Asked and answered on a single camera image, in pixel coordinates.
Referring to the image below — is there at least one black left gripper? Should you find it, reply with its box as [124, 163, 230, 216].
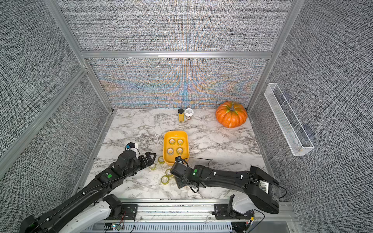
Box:
[123, 151, 157, 180]

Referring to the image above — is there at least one grey clear tape roll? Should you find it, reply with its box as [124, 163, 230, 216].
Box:
[167, 148, 174, 155]

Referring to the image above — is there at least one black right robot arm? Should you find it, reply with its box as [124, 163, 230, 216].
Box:
[170, 156, 281, 214]

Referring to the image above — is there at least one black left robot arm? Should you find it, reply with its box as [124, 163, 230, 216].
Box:
[19, 150, 156, 233]

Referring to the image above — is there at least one yellow plastic storage box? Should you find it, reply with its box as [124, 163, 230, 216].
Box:
[163, 131, 190, 166]

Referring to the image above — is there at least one yellow spice jar black lid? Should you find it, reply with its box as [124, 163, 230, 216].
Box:
[178, 108, 185, 122]

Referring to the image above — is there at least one orange decorative pumpkin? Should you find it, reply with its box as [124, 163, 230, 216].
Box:
[215, 102, 248, 128]

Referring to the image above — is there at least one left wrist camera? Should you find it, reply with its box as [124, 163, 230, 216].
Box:
[125, 142, 139, 152]

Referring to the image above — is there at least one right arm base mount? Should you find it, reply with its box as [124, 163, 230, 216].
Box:
[212, 194, 255, 220]

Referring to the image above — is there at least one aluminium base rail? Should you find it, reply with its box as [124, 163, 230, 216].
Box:
[84, 199, 295, 233]

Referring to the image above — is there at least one clear acrylic wall shelf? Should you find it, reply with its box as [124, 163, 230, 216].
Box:
[264, 83, 314, 156]

